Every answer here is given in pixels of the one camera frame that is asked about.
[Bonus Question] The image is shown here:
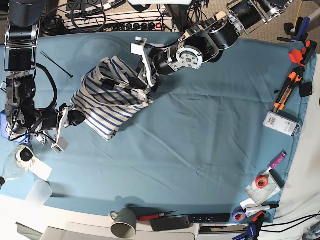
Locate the purple tape roll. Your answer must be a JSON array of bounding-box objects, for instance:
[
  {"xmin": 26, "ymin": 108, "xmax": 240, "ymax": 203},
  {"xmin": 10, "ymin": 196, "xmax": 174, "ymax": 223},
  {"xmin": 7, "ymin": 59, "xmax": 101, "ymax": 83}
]
[{"xmin": 232, "ymin": 209, "xmax": 247, "ymax": 223}]

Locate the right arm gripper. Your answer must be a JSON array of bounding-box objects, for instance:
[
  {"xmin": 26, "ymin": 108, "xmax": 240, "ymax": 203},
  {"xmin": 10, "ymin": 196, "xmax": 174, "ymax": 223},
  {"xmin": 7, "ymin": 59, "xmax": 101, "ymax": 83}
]
[{"xmin": 32, "ymin": 103, "xmax": 87, "ymax": 155}]

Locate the blue plastic box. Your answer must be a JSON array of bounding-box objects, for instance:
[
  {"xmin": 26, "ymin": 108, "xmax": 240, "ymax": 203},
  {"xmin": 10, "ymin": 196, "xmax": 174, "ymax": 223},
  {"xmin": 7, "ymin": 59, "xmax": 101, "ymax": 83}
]
[{"xmin": 0, "ymin": 110, "xmax": 30, "ymax": 144}]

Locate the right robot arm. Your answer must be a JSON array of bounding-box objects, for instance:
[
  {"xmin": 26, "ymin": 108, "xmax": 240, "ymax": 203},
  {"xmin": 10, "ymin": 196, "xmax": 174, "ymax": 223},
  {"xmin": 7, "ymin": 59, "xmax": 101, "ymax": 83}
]
[{"xmin": 4, "ymin": 0, "xmax": 85, "ymax": 154}]

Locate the translucent plastic cup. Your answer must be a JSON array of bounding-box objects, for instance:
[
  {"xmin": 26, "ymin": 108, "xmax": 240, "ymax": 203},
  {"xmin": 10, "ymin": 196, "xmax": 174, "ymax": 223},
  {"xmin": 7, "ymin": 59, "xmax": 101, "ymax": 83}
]
[{"xmin": 25, "ymin": 180, "xmax": 53, "ymax": 208}]

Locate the clear plastic bottle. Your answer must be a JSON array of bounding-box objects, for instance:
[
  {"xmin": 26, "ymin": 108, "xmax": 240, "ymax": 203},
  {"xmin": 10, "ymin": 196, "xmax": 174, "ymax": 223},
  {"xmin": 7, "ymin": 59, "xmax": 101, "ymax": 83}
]
[{"xmin": 0, "ymin": 144, "xmax": 35, "ymax": 188}]

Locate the blue white striped T-shirt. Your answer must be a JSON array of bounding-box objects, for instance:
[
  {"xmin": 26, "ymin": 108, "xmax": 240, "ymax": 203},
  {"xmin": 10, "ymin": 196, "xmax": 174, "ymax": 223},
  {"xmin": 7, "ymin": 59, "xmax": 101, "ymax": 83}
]
[{"xmin": 71, "ymin": 56, "xmax": 154, "ymax": 141}]

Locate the blue bar clamp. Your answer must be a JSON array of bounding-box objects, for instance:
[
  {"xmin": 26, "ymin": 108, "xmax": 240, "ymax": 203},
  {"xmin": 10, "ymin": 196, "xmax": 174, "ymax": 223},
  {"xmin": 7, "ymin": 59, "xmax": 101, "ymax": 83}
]
[{"xmin": 233, "ymin": 211, "xmax": 266, "ymax": 240}]

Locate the orange black clamp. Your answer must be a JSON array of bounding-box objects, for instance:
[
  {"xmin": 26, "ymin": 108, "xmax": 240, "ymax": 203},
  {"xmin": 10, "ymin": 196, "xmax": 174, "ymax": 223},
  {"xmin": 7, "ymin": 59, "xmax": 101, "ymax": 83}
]
[{"xmin": 288, "ymin": 40, "xmax": 318, "ymax": 67}]

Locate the teal table cloth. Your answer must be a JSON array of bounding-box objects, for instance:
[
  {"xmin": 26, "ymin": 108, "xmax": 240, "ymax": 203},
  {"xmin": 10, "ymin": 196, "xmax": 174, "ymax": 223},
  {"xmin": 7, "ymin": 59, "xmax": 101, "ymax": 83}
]
[{"xmin": 31, "ymin": 38, "xmax": 303, "ymax": 216}]

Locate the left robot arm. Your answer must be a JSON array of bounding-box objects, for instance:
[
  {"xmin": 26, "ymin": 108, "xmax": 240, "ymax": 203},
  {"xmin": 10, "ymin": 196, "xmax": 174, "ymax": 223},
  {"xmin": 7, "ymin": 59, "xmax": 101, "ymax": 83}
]
[{"xmin": 129, "ymin": 0, "xmax": 291, "ymax": 90}]

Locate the black power strip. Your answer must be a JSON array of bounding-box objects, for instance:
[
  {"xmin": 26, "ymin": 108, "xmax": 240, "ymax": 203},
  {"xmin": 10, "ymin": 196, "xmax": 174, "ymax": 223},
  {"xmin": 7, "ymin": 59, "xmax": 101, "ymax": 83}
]
[{"xmin": 110, "ymin": 22, "xmax": 164, "ymax": 32}]

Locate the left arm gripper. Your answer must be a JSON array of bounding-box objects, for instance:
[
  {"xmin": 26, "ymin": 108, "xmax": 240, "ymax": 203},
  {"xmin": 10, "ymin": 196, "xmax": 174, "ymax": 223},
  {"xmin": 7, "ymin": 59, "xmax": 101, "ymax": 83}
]
[{"xmin": 130, "ymin": 36, "xmax": 160, "ymax": 93}]

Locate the black smartphone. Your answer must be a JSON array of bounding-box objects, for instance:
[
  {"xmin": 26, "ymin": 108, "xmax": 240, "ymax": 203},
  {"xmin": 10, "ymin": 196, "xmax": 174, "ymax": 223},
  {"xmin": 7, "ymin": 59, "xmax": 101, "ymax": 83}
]
[{"xmin": 150, "ymin": 215, "xmax": 191, "ymax": 232}]

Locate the black cable tie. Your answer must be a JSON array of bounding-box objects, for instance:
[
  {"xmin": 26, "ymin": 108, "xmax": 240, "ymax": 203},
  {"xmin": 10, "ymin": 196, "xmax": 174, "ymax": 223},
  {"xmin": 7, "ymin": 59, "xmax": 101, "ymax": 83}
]
[{"xmin": 40, "ymin": 51, "xmax": 74, "ymax": 79}]

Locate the white labelled box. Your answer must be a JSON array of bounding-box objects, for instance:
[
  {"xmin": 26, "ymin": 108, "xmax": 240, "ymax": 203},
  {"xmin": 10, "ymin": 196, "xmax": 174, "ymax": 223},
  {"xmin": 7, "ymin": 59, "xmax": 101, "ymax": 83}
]
[{"xmin": 263, "ymin": 111, "xmax": 300, "ymax": 138}]

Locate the white paper card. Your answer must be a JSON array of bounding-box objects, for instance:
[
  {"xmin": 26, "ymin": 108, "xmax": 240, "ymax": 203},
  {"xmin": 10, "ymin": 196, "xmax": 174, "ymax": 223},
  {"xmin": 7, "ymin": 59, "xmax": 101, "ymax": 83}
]
[{"xmin": 29, "ymin": 161, "xmax": 53, "ymax": 181}]

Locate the purple pen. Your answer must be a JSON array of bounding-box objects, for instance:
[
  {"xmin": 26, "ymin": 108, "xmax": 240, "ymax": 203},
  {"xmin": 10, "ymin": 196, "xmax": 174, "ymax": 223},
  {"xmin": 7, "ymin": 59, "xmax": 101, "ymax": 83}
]
[{"xmin": 268, "ymin": 151, "xmax": 287, "ymax": 170}]

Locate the red handled screwdriver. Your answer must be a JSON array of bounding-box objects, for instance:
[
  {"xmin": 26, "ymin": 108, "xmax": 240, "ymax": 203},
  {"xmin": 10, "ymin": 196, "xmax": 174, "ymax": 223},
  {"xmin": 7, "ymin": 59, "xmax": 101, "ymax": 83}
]
[{"xmin": 138, "ymin": 211, "xmax": 175, "ymax": 222}]

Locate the orange utility knife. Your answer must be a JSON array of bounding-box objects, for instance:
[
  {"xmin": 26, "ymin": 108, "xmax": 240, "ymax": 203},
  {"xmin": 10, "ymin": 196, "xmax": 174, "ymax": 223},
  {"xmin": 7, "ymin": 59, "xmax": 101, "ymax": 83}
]
[{"xmin": 273, "ymin": 67, "xmax": 305, "ymax": 113}]

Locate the grey ceramic mug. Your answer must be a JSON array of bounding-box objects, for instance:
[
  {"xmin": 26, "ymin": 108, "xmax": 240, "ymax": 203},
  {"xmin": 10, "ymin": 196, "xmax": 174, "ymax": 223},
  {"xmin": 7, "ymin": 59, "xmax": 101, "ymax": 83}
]
[{"xmin": 108, "ymin": 208, "xmax": 137, "ymax": 240}]

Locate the black remote control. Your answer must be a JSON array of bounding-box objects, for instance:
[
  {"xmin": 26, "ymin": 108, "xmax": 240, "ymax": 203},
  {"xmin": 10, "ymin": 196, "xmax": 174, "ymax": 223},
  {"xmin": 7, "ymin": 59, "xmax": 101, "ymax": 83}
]
[{"xmin": 188, "ymin": 213, "xmax": 231, "ymax": 224}]

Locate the orange tape roll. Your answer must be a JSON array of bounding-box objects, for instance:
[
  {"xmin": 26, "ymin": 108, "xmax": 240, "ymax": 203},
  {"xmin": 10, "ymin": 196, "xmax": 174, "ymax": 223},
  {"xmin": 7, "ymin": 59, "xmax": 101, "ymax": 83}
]
[{"xmin": 255, "ymin": 175, "xmax": 269, "ymax": 189}]

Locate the printed paper sheet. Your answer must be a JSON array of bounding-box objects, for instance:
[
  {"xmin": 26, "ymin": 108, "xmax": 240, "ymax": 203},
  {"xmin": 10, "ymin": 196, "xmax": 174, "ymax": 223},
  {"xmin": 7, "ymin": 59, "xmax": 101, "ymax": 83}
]
[{"xmin": 244, "ymin": 172, "xmax": 282, "ymax": 206}]

